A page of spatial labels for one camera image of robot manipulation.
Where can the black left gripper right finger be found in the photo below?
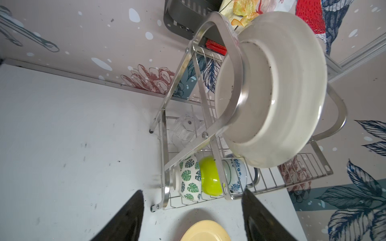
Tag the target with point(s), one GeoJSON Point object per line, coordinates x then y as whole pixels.
{"type": "Point", "coordinates": [259, 223]}

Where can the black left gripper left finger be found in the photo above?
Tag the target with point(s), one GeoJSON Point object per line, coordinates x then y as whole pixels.
{"type": "Point", "coordinates": [127, 222]}

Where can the yellow plate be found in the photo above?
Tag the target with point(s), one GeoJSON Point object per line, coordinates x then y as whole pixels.
{"type": "Point", "coordinates": [206, 231]}

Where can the white floral plate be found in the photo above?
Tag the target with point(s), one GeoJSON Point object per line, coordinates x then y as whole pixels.
{"type": "Point", "coordinates": [287, 82]}

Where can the silver two-tier dish rack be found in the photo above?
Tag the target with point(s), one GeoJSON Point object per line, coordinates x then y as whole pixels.
{"type": "Point", "coordinates": [230, 96]}

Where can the blue floral white bowl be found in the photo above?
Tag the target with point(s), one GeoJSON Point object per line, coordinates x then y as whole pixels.
{"type": "Point", "coordinates": [235, 172]}

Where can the lime green bowl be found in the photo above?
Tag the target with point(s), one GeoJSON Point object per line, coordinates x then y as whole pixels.
{"type": "Point", "coordinates": [210, 179]}

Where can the green leaf pattern bowl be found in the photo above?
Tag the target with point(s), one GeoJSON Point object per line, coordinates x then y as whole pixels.
{"type": "Point", "coordinates": [188, 179]}

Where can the clear drinking glass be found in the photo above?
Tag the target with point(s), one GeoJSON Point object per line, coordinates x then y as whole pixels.
{"type": "Point", "coordinates": [186, 126]}

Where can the Chuba cassava chips bag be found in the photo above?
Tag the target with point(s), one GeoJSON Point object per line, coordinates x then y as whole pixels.
{"type": "Point", "coordinates": [241, 12]}

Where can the black wall basket shelf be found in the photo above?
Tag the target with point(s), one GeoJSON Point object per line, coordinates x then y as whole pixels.
{"type": "Point", "coordinates": [183, 18]}

